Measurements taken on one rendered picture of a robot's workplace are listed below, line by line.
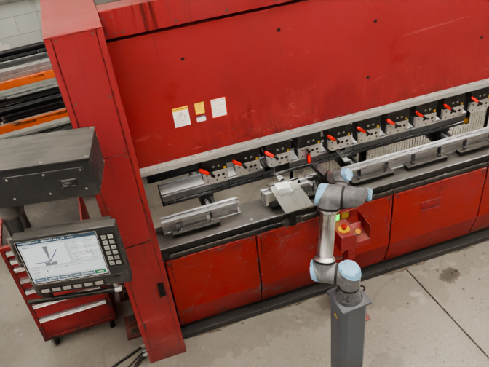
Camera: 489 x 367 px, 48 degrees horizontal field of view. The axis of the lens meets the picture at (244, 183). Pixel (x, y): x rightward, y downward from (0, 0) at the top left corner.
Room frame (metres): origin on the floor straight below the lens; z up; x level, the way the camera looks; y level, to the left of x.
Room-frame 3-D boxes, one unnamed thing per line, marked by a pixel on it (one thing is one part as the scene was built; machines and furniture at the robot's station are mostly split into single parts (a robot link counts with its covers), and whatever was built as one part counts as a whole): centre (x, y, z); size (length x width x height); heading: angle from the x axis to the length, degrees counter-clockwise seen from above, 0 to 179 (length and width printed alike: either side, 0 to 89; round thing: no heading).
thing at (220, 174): (2.65, 0.17, 1.26); 0.15 x 0.09 x 0.17; 104
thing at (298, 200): (2.62, -0.28, 1.00); 0.26 x 0.18 x 0.01; 14
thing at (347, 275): (1.98, -0.49, 0.94); 0.13 x 0.12 x 0.14; 69
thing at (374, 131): (2.90, -0.80, 1.26); 0.15 x 0.09 x 0.17; 104
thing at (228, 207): (2.63, 0.29, 0.92); 0.50 x 0.06 x 0.10; 104
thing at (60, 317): (2.73, 1.30, 0.50); 0.50 x 0.50 x 1.00; 14
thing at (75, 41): (2.69, 0.75, 1.15); 0.85 x 0.25 x 2.30; 14
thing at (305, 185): (2.77, -0.29, 0.92); 0.39 x 0.06 x 0.10; 104
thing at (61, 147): (1.96, 0.86, 1.53); 0.51 x 0.25 x 0.85; 93
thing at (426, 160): (2.95, -1.23, 0.89); 0.30 x 0.05 x 0.03; 104
